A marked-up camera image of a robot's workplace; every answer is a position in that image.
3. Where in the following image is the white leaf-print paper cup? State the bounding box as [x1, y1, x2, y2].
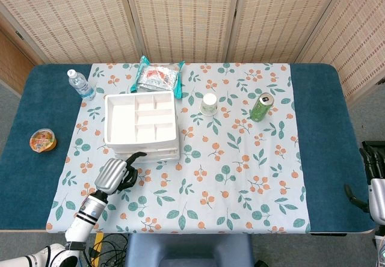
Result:
[199, 93, 218, 116]

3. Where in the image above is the black cable bundle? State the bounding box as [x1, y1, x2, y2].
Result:
[87, 233, 130, 267]

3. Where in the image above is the orange jelly cup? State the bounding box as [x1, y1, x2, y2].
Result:
[29, 128, 57, 153]

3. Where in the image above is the clear plastic drawer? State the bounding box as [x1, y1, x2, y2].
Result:
[112, 145, 180, 152]
[141, 155, 181, 162]
[115, 150, 180, 157]

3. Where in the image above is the teal snack bag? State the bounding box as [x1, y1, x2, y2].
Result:
[129, 55, 185, 99]

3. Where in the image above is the dark teal table cover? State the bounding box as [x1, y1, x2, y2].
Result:
[0, 63, 379, 233]

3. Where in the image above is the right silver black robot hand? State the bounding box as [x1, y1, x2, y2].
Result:
[344, 140, 385, 223]

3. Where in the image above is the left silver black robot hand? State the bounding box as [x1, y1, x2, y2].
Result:
[94, 151, 148, 195]

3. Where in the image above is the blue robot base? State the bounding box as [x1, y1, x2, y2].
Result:
[125, 233, 256, 267]

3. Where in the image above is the wooden door panel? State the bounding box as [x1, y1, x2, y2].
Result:
[0, 29, 34, 95]

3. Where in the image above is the clear plastic water bottle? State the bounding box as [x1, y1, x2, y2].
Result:
[66, 69, 97, 101]

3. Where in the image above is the woven folding screen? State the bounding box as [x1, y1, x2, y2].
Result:
[0, 0, 385, 105]

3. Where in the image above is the green drink can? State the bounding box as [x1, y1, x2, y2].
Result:
[249, 92, 274, 122]

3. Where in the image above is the fruit and leaf print tablecloth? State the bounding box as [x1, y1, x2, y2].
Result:
[45, 62, 311, 235]

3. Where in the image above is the white plastic drawer organizer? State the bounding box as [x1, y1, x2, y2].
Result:
[103, 91, 181, 162]

